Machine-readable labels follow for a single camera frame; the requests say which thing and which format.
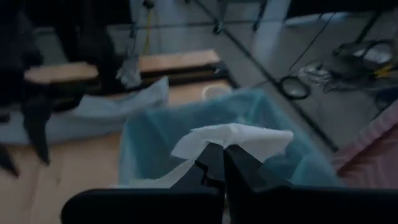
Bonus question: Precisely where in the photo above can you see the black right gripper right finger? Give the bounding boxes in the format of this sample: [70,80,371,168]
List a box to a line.
[223,144,295,200]

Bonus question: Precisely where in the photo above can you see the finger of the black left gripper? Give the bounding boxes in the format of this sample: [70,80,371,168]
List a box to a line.
[0,142,20,179]
[22,104,53,166]

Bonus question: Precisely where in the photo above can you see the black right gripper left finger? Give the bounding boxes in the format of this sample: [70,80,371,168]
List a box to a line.
[170,142,226,189]

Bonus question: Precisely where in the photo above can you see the white paper towel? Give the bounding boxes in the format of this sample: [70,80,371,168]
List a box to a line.
[127,122,295,189]

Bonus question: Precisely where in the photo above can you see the grey plastic trash bag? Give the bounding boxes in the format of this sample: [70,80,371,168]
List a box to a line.
[0,76,170,146]

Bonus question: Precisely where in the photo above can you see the blue plastic trash bag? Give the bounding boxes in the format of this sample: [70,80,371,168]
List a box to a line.
[117,88,340,189]

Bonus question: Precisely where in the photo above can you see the masking tape roll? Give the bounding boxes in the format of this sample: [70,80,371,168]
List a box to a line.
[201,83,233,101]

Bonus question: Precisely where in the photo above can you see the pink chevron blanket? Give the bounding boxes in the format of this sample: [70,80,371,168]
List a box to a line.
[330,98,398,190]

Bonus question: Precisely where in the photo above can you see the black stand legs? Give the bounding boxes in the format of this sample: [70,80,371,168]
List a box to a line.
[186,0,269,35]

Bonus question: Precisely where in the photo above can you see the black ring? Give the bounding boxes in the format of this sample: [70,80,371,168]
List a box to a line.
[277,75,312,101]

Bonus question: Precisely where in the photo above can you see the yellow hanging cord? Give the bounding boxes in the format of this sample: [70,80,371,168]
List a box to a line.
[143,7,155,56]

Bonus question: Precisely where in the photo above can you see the black cable tangle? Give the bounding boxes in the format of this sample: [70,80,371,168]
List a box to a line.
[322,37,398,94]

